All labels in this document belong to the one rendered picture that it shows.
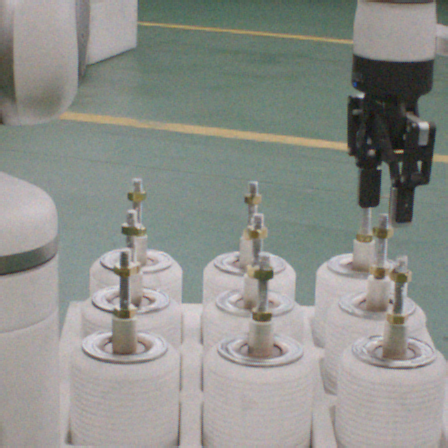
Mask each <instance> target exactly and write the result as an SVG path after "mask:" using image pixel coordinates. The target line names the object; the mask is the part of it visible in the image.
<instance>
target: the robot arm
mask: <svg viewBox="0 0 448 448"><path fill-rule="evenodd" d="M435 1H436V0H358V6H357V11H356V16H355V23H354V38H353V54H352V72H351V85H352V86H353V88H354V89H356V90H359V91H360V92H362V93H365V94H364V95H350V96H348V99H347V134H348V154H349V156H354V157H355V164H356V166H357V167H359V168H358V183H357V200H356V203H357V205H358V206H360V207H361V208H369V207H377V206H378V205H379V204H380V192H381V177H382V170H381V169H379V168H378V166H380V165H382V162H383V161H384V162H385V163H387V164H388V165H389V173H390V180H391V185H392V187H390V199H389V215H388V224H389V225H390V226H391V227H393V228H404V227H410V226H411V225H412V223H413V209H414V196H415V189H416V187H417V186H420V185H427V184H428V183H429V181H430V174H431V167H432V158H433V151H434V144H435V137H436V123H435V122H434V121H427V122H424V121H422V120H421V119H420V112H418V102H417V101H418V98H419V97H420V96H421V95H425V94H428V93H430V92H431V91H432V89H433V80H434V77H433V67H434V54H438V55H442V56H448V28H447V27H444V25H440V24H436V2H435ZM90 11H91V0H0V125H4V124H5V125H7V126H9V125H11V126H25V125H35V124H42V123H46V122H50V121H53V120H55V119H57V118H59V117H60V116H61V114H62V113H63V112H64V111H65V110H66V109H67V108H68V107H69V106H70V105H71V104H72V102H73V100H74V98H75V96H76V94H77V91H78V88H79V85H80V82H81V78H82V76H83V75H84V72H85V67H86V64H85V57H87V48H88V40H90V33H91V30H90V29H89V28H90ZM358 131H359V132H358ZM357 132H358V135H357ZM357 143H358V144H357ZM375 150H376V151H375ZM394 151H403V152H399V153H396V152H394ZM418 161H422V163H421V170H420V172H419V169H418ZM398 162H402V166H401V174H400V173H399V166H398ZM58 249H59V223H58V212H57V208H56V205H55V203H54V201H52V199H51V198H50V197H49V196H48V195H47V194H46V193H45V192H44V191H42V190H41V188H39V187H37V186H35V185H34V184H32V183H29V182H27V181H24V180H22V179H19V178H16V177H14V176H11V175H7V174H5V173H3V172H0V448H60V382H59V307H58V305H59V253H58Z"/></svg>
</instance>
